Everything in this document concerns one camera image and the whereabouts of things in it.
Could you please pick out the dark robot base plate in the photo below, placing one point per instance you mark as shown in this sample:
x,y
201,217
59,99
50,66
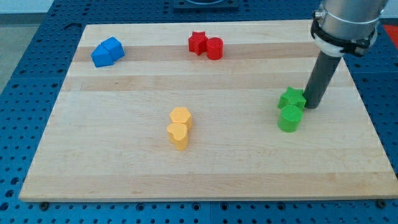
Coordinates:
x,y
204,4

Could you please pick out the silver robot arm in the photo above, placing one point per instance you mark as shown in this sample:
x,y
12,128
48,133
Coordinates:
x,y
346,26

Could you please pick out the green cylinder block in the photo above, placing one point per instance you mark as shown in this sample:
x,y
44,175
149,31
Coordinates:
x,y
290,118

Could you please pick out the green star block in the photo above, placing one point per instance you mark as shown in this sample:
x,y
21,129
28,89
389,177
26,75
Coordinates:
x,y
292,96

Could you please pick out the blue cube block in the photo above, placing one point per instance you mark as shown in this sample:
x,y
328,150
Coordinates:
x,y
114,47

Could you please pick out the red cylinder block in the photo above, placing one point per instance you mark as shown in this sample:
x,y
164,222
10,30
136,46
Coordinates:
x,y
214,47

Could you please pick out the red star block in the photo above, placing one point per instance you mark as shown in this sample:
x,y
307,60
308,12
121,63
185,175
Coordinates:
x,y
197,42

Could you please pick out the wooden board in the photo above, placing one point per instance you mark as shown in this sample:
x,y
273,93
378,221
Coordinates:
x,y
106,139

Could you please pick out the yellow hexagon block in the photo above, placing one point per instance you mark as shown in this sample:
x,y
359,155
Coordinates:
x,y
181,115

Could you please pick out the blue triangle block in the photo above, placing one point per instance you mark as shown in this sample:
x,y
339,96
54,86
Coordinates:
x,y
101,57

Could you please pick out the yellow heart block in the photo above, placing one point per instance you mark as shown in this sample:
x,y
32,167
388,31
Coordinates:
x,y
178,134

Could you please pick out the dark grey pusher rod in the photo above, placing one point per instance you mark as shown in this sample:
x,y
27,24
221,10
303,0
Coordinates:
x,y
321,75

